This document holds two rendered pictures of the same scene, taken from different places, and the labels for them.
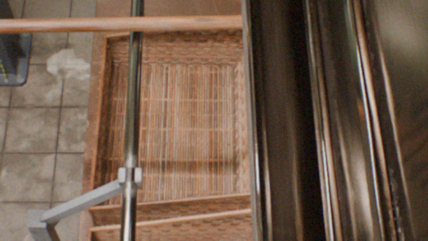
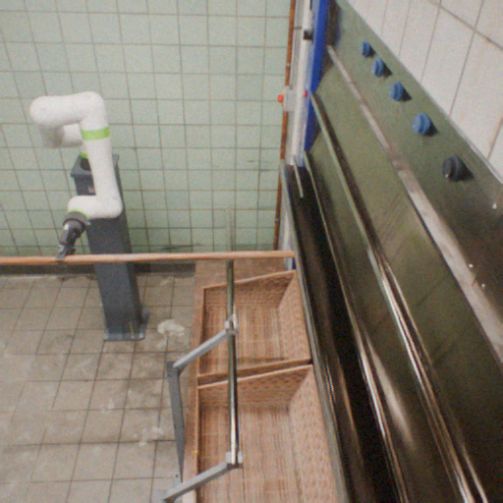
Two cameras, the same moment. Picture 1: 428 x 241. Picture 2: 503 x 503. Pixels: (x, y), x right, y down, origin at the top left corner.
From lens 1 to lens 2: 0.57 m
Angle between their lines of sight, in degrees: 22
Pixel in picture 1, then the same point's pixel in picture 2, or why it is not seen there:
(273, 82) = (310, 259)
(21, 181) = (140, 396)
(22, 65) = (142, 328)
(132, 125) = (231, 302)
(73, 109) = (174, 353)
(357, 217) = (362, 301)
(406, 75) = (378, 204)
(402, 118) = (378, 220)
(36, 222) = (171, 367)
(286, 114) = (318, 273)
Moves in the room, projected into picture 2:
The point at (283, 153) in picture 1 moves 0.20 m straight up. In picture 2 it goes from (319, 288) to (327, 236)
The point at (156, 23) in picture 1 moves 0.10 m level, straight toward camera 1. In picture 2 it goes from (241, 254) to (244, 271)
